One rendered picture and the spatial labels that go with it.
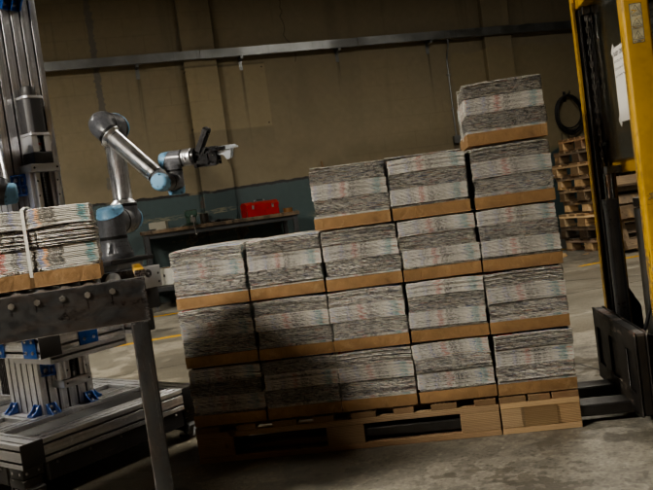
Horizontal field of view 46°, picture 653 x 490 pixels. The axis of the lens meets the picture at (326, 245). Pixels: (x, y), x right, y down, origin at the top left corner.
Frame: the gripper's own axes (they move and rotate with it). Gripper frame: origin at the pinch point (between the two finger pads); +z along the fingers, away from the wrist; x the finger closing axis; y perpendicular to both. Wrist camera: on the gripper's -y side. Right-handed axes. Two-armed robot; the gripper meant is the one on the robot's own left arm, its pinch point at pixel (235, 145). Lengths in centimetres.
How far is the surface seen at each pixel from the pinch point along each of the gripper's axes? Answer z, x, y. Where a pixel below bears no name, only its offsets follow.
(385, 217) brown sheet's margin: 66, 42, 33
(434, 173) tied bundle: 86, 38, 20
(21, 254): -26, 128, 16
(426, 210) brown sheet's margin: 81, 40, 32
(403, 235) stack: 72, 42, 40
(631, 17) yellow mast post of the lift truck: 156, 44, -23
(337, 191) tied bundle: 50, 41, 21
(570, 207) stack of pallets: 190, -609, 157
